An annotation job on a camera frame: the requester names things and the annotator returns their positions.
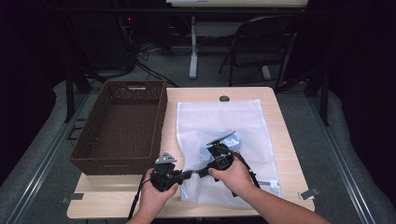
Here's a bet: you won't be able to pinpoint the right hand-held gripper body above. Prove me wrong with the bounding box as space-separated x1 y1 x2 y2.
205 130 237 172

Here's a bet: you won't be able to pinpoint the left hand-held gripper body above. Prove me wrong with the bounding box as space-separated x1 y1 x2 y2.
149 151 185 192

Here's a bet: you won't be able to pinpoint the white mesh laundry bag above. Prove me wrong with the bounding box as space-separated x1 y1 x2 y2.
176 98 282 209

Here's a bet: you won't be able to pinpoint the brown woven basket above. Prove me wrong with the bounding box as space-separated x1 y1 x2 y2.
69 79 169 176

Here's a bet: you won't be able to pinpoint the person's right hand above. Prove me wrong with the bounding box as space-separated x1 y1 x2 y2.
208 151 256 198

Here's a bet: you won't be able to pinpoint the person's left hand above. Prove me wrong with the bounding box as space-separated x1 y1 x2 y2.
138 169 180 218

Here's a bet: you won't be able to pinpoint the grey metal table clip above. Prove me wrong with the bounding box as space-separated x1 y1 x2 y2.
60 192 85 203
298 187 320 201

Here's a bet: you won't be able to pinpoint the short white desk foot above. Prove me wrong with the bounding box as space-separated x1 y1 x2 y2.
261 64 273 81

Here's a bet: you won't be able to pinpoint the white desk leg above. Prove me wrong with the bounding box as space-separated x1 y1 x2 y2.
189 16 200 80

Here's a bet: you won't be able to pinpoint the black folding chair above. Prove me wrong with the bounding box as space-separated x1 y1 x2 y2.
218 15 301 89

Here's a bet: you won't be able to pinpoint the black metal stand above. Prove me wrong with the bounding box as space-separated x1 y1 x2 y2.
64 65 107 123
304 68 331 127

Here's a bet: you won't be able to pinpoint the black computer case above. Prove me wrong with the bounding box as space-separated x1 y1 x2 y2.
73 14 137 72

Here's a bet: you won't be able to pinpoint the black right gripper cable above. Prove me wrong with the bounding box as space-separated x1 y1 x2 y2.
233 151 262 198

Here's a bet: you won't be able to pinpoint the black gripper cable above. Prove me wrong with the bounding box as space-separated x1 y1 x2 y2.
233 151 262 198
127 161 157 220

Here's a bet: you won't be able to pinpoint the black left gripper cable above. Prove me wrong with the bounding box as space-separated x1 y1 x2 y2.
127 161 157 220

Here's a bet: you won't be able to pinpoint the black floor cables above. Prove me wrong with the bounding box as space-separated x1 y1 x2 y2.
134 42 180 88

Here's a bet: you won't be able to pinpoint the metal floor rail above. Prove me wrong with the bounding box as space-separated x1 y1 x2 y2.
5 92 92 224
306 92 378 224

